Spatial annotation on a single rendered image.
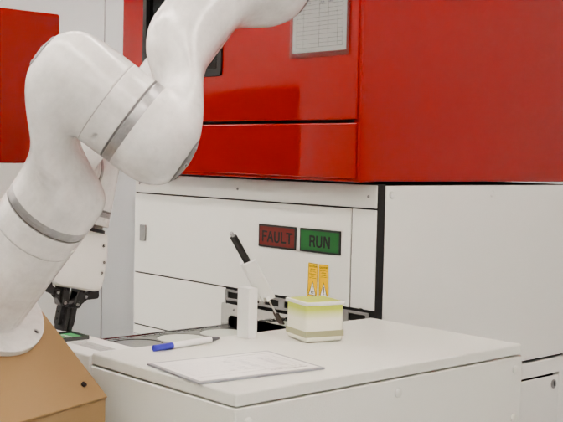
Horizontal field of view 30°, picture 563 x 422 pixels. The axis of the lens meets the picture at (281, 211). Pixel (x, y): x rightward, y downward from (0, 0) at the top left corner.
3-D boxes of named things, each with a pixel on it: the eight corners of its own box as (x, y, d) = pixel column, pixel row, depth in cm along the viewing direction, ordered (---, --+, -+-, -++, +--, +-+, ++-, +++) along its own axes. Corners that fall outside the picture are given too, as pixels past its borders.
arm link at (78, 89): (69, 255, 136) (171, 117, 127) (-49, 169, 134) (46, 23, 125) (97, 221, 147) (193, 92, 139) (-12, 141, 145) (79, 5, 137)
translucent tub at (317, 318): (322, 333, 181) (323, 294, 181) (344, 341, 175) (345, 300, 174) (284, 336, 178) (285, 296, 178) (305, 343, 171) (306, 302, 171)
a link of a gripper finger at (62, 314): (64, 289, 176) (57, 328, 175) (48, 286, 173) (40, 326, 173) (74, 291, 173) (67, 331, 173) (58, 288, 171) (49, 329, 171)
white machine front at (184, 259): (141, 331, 264) (143, 172, 262) (379, 390, 204) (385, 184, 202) (131, 333, 262) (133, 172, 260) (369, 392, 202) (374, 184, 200)
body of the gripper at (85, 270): (97, 225, 182) (85, 289, 181) (45, 214, 175) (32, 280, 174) (121, 228, 176) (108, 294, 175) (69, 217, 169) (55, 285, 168)
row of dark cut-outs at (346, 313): (227, 299, 235) (227, 288, 235) (369, 326, 203) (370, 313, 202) (224, 299, 235) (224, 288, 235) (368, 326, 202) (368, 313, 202)
